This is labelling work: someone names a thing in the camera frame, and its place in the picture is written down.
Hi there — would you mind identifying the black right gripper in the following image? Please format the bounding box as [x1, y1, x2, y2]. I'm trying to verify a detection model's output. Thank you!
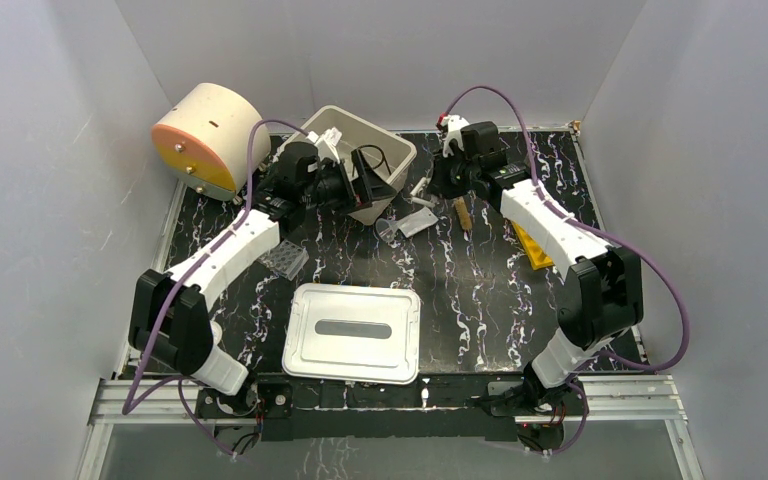
[426, 146, 479, 201]

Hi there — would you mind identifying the black wire tripod stand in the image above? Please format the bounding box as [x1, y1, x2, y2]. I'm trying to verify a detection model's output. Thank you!
[358, 144, 393, 175]

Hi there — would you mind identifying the white plastic clamp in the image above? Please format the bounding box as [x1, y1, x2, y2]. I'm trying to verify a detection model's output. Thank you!
[409, 176, 439, 208]

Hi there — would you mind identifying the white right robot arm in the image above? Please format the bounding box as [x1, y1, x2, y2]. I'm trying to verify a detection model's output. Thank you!
[427, 115, 643, 414]

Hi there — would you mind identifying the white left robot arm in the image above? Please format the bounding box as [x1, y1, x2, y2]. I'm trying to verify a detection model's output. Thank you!
[128, 141, 398, 416]

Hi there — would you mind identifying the beige plastic bin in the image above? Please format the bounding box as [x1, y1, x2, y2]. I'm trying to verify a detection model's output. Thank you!
[278, 105, 417, 225]

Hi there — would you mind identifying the clear plastic funnel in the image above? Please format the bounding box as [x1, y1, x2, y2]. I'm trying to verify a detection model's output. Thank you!
[374, 218, 404, 247]

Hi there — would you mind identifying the brown test tube brush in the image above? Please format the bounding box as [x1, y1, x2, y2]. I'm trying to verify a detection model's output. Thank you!
[453, 197, 473, 232]

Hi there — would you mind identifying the yellow test tube rack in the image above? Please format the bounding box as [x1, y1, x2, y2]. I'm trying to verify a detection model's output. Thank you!
[512, 223, 554, 270]

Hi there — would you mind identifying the white bin lid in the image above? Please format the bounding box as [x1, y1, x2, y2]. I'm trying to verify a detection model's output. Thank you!
[282, 283, 422, 385]

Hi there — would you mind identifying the beige cylindrical centrifuge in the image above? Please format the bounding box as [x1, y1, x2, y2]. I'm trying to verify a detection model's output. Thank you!
[150, 83, 271, 201]

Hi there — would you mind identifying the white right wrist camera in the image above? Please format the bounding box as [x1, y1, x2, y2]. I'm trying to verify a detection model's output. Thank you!
[436, 113, 470, 158]

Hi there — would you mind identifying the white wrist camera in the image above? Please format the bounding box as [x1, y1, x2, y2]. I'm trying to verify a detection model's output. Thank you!
[436, 113, 470, 158]
[306, 127, 342, 163]

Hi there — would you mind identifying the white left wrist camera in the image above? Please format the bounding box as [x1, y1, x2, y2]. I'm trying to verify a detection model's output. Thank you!
[306, 127, 342, 163]

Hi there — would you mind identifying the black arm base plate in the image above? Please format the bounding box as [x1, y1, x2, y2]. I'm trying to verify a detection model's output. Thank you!
[196, 372, 584, 447]

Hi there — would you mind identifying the aluminium frame rail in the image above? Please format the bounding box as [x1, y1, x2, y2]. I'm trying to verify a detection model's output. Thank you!
[89, 372, 687, 425]

